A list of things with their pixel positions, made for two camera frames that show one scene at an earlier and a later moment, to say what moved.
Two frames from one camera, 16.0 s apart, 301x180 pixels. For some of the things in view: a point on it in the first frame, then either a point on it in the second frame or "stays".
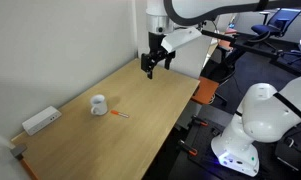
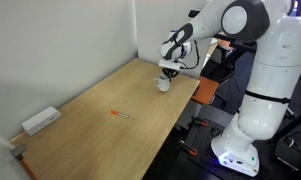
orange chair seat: (205, 90) stays
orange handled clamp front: (189, 149) stays
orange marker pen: (117, 113) stays
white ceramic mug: (99, 105) to (163, 83)
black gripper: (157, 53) to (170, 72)
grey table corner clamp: (18, 150) stays
